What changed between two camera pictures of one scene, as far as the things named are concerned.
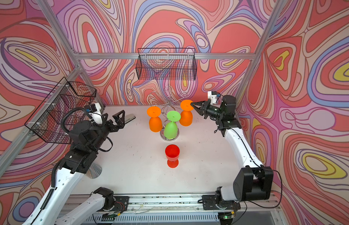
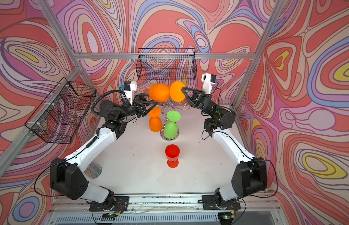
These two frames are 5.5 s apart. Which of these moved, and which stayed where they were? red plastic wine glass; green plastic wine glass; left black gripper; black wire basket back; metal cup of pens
Moved: left black gripper
Stayed: red plastic wine glass; green plastic wine glass; metal cup of pens; black wire basket back
